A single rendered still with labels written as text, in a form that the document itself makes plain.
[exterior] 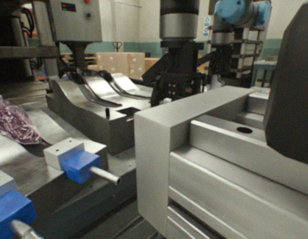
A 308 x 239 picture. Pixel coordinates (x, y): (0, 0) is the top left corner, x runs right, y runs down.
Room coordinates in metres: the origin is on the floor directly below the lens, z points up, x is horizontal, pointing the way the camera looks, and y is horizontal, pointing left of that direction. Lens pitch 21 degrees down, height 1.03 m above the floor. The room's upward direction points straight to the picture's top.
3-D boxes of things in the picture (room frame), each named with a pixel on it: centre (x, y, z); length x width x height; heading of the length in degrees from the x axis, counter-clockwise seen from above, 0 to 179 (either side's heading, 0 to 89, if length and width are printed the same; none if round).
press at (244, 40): (4.75, -2.02, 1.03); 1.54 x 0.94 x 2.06; 138
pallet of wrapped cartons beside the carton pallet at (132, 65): (4.91, 0.87, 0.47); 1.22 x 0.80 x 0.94; 52
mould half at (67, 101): (0.63, 0.18, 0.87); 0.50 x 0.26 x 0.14; 44
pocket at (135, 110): (0.42, 0.06, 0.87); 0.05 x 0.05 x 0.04; 44
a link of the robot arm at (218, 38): (0.81, -0.28, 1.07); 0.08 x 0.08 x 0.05
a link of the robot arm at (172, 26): (0.40, -0.05, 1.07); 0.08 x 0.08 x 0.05
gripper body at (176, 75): (0.39, -0.05, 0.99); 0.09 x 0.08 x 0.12; 43
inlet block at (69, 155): (0.24, 0.11, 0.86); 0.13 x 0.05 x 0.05; 61
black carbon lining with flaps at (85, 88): (0.61, 0.17, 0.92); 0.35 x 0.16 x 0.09; 44
